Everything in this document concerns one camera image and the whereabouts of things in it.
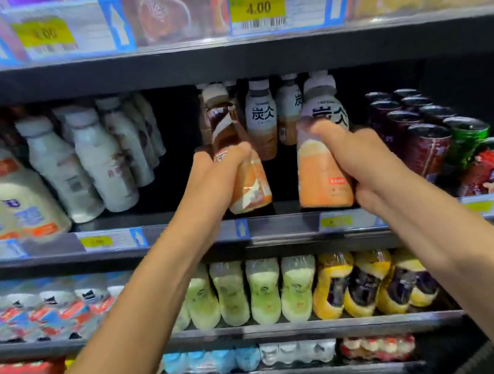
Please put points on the person's left hand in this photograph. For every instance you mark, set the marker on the person's left hand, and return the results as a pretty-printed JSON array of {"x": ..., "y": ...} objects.
[{"x": 207, "y": 186}]

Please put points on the brown orange milk tea bottle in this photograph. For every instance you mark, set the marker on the brown orange milk tea bottle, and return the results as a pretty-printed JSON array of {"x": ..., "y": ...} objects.
[{"x": 249, "y": 184}]

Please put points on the person's left forearm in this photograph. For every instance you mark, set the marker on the person's left forearm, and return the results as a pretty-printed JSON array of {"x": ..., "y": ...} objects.
[{"x": 124, "y": 325}]

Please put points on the person's right hand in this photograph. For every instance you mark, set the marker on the person's right hand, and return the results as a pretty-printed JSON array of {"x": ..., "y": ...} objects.
[{"x": 369, "y": 160}]

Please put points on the row of white milk bottles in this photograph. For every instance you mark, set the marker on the row of white milk bottles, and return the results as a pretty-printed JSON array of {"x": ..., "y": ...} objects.
[{"x": 104, "y": 169}]

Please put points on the row of light blue bottles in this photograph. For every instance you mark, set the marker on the row of light blue bottles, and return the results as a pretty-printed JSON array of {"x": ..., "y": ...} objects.
[{"x": 209, "y": 362}]

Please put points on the green drink can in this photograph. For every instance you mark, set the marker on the green drink can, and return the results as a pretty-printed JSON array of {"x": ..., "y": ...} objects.
[{"x": 466, "y": 138}]

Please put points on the row of red white cups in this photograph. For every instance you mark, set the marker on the row of red white cups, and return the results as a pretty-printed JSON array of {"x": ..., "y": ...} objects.
[{"x": 380, "y": 348}]

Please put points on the row of cream blue-label bottles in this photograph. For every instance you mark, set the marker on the row of cream blue-label bottles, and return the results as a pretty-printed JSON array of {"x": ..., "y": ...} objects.
[{"x": 20, "y": 201}]

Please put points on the person's right forearm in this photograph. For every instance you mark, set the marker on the person's right forearm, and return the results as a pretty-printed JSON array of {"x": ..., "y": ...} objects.
[{"x": 469, "y": 261}]

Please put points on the row of red-blue label bottles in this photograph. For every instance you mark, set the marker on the row of red-blue label bottles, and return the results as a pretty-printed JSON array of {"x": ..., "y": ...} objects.
[{"x": 47, "y": 314}]

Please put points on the yellow dark-label bottle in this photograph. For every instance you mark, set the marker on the yellow dark-label bottle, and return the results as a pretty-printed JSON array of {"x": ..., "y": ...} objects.
[
  {"x": 365, "y": 287},
  {"x": 426, "y": 289},
  {"x": 331, "y": 288},
  {"x": 398, "y": 286}
]

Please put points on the black store shelf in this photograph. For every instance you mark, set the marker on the black store shelf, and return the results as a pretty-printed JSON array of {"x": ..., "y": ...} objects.
[{"x": 163, "y": 69}]

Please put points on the small blue arrow tag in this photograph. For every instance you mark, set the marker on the small blue arrow tag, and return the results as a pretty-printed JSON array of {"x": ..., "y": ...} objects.
[{"x": 242, "y": 229}]

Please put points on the row of small white bottles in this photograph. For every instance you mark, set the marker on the row of small white bottles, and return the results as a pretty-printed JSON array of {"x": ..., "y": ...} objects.
[{"x": 301, "y": 352}]

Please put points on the person's right thumb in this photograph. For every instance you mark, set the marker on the person's right thumb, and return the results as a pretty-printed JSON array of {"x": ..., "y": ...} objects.
[{"x": 330, "y": 138}]

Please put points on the green drink bottle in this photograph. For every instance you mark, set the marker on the green drink bottle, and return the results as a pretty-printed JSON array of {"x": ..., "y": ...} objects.
[
  {"x": 297, "y": 291},
  {"x": 265, "y": 293},
  {"x": 204, "y": 303},
  {"x": 231, "y": 294}
]

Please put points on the tan milk tea bottle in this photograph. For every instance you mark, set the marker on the tan milk tea bottle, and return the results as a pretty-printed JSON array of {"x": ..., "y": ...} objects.
[
  {"x": 262, "y": 121},
  {"x": 287, "y": 112}
]

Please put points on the person's left thumb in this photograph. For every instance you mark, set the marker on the person's left thumb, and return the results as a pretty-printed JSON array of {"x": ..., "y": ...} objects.
[{"x": 235, "y": 154}]

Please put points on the row of dark red cans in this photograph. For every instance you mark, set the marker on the row of dark red cans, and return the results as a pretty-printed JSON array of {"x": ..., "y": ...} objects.
[{"x": 425, "y": 147}]

